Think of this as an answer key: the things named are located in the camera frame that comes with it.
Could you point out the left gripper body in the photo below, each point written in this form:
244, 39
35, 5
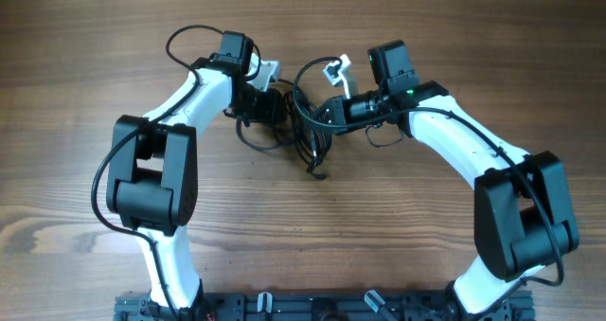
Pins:
258, 106

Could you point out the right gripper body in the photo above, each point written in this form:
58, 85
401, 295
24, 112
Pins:
332, 114

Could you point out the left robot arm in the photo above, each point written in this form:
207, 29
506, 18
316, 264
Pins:
152, 170

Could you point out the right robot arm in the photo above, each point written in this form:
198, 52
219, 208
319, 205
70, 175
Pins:
523, 217

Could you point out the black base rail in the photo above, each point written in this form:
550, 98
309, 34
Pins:
326, 307

